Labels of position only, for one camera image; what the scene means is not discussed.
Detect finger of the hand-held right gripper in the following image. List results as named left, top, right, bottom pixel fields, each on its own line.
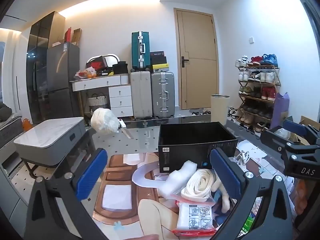
left=260, top=129, right=296, bottom=153
left=284, top=119, right=320, bottom=147

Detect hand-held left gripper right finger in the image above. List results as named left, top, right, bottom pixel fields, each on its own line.
left=210, top=147, right=302, bottom=240

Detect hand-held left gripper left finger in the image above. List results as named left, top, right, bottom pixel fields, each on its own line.
left=24, top=148, right=108, bottom=240

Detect zip bag of white packets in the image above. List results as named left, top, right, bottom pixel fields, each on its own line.
left=171, top=192, right=217, bottom=237

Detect black cardboard box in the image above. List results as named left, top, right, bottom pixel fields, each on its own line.
left=158, top=122, right=238, bottom=173

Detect clear plastic bag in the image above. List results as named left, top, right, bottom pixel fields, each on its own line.
left=274, top=128, right=291, bottom=140

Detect brown cardboard box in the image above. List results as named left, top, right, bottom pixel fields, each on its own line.
left=299, top=116, right=320, bottom=145

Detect white papers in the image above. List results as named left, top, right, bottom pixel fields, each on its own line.
left=236, top=140, right=268, bottom=160

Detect purple bag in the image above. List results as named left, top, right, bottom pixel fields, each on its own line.
left=270, top=92, right=290, bottom=129

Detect cream plush toy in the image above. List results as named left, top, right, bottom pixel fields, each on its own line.
left=212, top=174, right=232, bottom=213

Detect printed table mat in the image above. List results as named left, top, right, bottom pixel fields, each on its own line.
left=92, top=152, right=320, bottom=240

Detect rows of racked shoes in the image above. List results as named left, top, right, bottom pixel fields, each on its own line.
left=235, top=54, right=279, bottom=132

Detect white foam wrap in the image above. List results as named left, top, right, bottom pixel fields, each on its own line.
left=165, top=160, right=198, bottom=200

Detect white plastic bag bundle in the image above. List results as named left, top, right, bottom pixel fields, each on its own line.
left=90, top=107, right=119, bottom=134

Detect grey marble top side table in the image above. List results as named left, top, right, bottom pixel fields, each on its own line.
left=14, top=117, right=87, bottom=178

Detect cream tumbler cup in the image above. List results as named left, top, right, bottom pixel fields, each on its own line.
left=211, top=94, right=228, bottom=122

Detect scattered loose shoes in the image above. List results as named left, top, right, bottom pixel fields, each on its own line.
left=191, top=107, right=240, bottom=123

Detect wooden shoe rack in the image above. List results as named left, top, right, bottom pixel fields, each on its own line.
left=235, top=64, right=280, bottom=133

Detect woven basket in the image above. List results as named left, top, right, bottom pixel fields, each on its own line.
left=87, top=93, right=110, bottom=107

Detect white drawer desk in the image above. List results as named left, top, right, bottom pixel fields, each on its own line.
left=69, top=74, right=134, bottom=120

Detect white suitcase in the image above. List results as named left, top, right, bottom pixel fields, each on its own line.
left=130, top=70, right=153, bottom=119

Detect grey sofa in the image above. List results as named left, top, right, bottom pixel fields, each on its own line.
left=0, top=102, right=24, bottom=150

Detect grey refrigerator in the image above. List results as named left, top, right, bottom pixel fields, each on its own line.
left=47, top=42, right=81, bottom=120

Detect bag of fruit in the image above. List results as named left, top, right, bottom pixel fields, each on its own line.
left=75, top=67, right=97, bottom=79

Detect silver suitcase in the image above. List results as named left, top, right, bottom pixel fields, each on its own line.
left=151, top=71, right=175, bottom=119

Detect black bag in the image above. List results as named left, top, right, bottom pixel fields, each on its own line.
left=112, top=61, right=129, bottom=75

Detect red and black shoe box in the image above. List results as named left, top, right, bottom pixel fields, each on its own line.
left=86, top=56, right=106, bottom=70

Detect wooden door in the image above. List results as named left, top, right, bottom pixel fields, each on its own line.
left=174, top=8, right=220, bottom=110

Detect teal suitcase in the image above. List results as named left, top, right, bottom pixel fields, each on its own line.
left=131, top=32, right=151, bottom=70

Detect dark glass cabinet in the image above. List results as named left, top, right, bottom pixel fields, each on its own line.
left=26, top=11, right=66, bottom=124

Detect black boxes stack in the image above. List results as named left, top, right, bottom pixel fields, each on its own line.
left=150, top=51, right=167, bottom=65

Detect brown cardboard piece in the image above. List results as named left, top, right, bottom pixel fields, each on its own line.
left=72, top=28, right=82, bottom=46

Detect white cable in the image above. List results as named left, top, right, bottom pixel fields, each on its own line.
left=234, top=150, right=252, bottom=167

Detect cream strap roll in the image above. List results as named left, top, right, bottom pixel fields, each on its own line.
left=180, top=169, right=217, bottom=202

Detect white handled knife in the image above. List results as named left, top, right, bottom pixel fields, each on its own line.
left=117, top=119, right=135, bottom=139

